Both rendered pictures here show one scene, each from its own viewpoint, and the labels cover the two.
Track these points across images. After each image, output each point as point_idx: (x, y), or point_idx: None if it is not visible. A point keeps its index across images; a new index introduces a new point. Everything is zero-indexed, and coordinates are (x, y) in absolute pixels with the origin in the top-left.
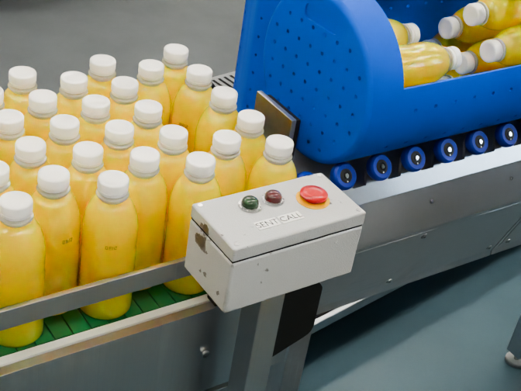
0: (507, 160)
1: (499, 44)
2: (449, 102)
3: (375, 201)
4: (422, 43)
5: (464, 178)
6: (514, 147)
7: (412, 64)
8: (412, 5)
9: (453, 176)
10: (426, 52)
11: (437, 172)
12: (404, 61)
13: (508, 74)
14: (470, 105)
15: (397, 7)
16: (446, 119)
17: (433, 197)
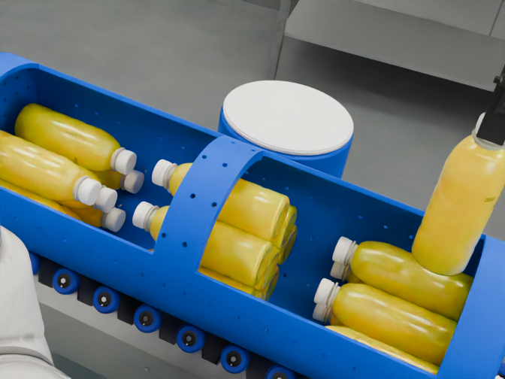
0: (140, 346)
1: (144, 211)
2: (7, 213)
3: None
4: (53, 155)
5: (86, 325)
6: (159, 341)
7: (13, 163)
8: (187, 150)
9: (67, 312)
10: (38, 162)
11: (52, 295)
12: (7, 155)
13: (82, 230)
14: (38, 236)
15: (168, 141)
16: (16, 233)
17: (44, 316)
